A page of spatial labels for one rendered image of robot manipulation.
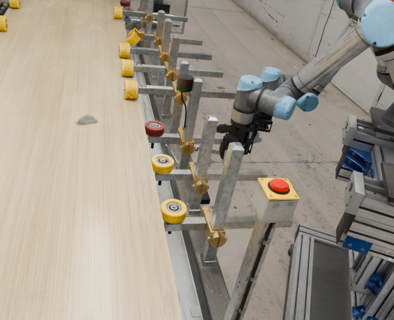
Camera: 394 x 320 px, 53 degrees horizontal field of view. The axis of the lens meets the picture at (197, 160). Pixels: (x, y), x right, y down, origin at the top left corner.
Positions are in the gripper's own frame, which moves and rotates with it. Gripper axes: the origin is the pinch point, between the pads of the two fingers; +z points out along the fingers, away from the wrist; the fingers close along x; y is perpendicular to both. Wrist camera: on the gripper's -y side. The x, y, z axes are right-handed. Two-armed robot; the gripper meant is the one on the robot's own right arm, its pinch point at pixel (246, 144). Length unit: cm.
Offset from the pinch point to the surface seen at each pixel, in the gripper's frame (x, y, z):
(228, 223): -52, -24, -2
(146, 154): -21, -47, -8
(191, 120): -5.8, -28.7, -14.2
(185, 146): -8.5, -30.0, -3.7
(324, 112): 201, 174, 83
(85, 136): -10, -69, -8
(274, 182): -80, -30, -41
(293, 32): 417, 224, 59
